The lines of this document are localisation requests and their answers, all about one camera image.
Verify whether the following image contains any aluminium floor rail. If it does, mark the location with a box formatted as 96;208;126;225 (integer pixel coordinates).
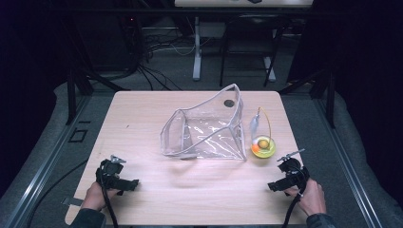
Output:
0;94;93;228
312;96;384;228

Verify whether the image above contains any yellow cat toy with feather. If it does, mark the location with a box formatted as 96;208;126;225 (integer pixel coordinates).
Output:
249;106;277;160

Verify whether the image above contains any black chair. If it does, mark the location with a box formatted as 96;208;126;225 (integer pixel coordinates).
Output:
219;13;287;88

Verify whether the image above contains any clear plastic zipper bag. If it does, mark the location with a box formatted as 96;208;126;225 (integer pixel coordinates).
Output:
159;83;248;162

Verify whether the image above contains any black metal frame stand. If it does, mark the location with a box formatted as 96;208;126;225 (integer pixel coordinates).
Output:
278;67;337;129
47;0;131;126

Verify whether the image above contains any grey tape strip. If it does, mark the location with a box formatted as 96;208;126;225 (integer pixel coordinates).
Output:
61;197;85;207

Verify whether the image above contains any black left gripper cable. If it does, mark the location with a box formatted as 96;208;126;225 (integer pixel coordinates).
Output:
96;166;120;228

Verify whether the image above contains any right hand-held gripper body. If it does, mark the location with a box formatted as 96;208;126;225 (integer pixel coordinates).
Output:
276;147;311;194

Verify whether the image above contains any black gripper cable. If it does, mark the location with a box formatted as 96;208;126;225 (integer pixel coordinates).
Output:
96;166;120;228
281;166;310;228

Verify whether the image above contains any black equipment case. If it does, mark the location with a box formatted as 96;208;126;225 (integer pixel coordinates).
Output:
75;12;141;72

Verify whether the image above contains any person's right hand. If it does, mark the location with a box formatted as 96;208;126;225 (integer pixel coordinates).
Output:
284;178;328;218

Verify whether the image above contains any person's left hand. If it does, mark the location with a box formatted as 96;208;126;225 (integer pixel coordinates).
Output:
81;180;120;212

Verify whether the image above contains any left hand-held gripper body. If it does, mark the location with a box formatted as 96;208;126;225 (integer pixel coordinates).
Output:
95;154;127;191

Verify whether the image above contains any black floor cable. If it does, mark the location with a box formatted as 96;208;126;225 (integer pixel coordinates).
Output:
26;158;89;228

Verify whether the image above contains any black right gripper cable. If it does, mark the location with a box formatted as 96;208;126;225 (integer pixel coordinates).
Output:
281;166;310;228

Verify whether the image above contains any tangle of floor cables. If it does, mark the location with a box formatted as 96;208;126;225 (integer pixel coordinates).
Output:
135;29;199;92

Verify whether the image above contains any white desk leg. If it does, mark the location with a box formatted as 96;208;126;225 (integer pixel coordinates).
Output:
192;16;203;82
263;56;277;83

